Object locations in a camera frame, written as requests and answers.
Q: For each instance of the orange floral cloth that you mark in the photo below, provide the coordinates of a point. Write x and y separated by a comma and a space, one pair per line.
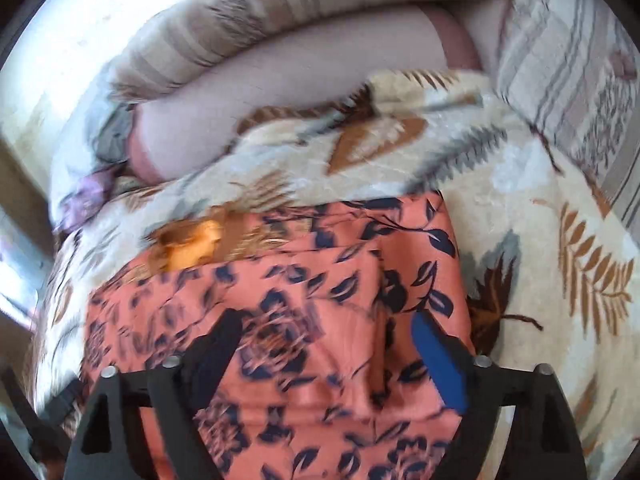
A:
310, 310

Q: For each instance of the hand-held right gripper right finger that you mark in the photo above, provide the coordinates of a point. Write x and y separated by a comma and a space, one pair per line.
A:
440, 360

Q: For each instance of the grey crumpled cloth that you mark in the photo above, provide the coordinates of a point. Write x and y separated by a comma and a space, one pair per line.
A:
117, 135

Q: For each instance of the etched glass window pane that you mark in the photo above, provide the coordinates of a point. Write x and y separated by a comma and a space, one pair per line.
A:
20, 285

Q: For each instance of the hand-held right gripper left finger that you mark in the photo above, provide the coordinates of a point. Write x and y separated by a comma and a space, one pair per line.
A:
220, 345

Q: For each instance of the striped pillow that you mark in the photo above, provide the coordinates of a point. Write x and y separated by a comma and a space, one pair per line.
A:
565, 60

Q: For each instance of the purple cloth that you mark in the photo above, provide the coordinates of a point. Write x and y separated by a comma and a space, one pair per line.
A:
87, 192

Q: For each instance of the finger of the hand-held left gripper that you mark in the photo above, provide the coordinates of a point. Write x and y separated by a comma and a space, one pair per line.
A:
42, 435

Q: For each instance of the grey and purple clothes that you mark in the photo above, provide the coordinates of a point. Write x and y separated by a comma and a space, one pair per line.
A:
80, 150

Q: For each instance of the cream leaf-print blanket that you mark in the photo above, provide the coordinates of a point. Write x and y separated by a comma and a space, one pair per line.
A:
525, 220

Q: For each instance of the pink bed sheet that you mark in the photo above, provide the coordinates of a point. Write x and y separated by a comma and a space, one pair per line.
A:
300, 70

